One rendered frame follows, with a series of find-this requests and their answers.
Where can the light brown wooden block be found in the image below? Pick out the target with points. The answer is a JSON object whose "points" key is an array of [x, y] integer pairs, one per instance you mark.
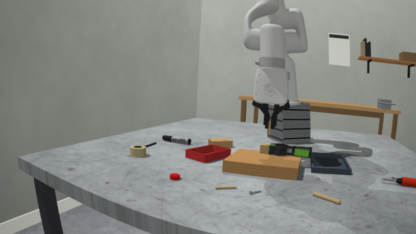
{"points": [[223, 142]]}

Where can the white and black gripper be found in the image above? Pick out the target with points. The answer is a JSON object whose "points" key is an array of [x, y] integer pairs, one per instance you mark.
{"points": [[271, 86]]}

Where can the white marker pen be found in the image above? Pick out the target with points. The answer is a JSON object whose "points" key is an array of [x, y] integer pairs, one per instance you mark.
{"points": [[177, 139]]}

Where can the small wooden block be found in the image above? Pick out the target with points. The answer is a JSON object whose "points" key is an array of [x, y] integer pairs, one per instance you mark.
{"points": [[264, 148]]}

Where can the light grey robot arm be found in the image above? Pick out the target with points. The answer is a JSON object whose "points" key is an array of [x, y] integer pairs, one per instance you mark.
{"points": [[273, 42]]}

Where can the light brown wooden board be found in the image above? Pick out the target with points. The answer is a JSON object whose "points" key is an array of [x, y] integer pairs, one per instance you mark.
{"points": [[260, 164]]}

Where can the red rectangular tray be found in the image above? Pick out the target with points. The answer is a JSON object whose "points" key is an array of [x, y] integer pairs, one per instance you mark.
{"points": [[207, 153]]}

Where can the red short cylinder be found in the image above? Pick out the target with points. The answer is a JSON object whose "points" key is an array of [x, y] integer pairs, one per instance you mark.
{"points": [[174, 176]]}

